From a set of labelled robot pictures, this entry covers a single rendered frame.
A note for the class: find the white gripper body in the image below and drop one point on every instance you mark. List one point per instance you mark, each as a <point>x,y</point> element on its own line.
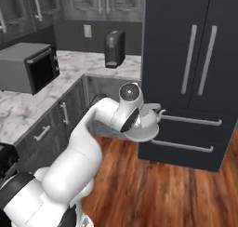
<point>152,106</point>

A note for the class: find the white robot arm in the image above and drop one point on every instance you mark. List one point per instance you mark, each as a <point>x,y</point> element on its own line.
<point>77,162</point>

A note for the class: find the black stove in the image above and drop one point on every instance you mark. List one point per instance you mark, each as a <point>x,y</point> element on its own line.
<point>7,159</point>

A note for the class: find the dark navy fridge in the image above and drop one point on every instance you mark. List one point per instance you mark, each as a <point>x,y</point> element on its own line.
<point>173,66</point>

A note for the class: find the black coffee machine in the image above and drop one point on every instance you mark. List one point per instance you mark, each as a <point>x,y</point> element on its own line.
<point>114,49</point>

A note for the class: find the grey lower cupboard door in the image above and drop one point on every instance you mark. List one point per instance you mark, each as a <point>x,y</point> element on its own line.
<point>76,103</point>

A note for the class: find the grey upper cupboard run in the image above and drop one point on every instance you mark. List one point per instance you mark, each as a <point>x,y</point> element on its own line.
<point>18,7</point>
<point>124,4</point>

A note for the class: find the grey drawer front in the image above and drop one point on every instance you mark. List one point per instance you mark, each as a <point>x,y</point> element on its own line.
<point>31,134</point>

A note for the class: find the white wall outlet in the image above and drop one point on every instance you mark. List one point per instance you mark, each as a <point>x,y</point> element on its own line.
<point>87,31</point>

